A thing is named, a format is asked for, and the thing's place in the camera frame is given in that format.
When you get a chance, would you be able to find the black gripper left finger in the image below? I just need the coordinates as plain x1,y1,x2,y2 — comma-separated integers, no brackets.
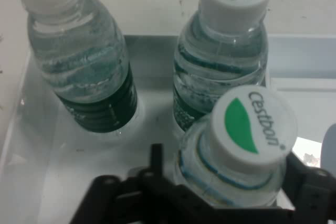
70,144,211,224

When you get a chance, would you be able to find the green label water bottle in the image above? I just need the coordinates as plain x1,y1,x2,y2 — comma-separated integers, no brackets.
172,0,273,132
7,0,139,133
174,86,299,209

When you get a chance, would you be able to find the white and blue cardboard box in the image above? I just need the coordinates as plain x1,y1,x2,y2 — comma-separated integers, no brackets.
0,34,336,224

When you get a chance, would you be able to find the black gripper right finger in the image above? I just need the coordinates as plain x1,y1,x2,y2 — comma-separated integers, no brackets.
280,153,336,224

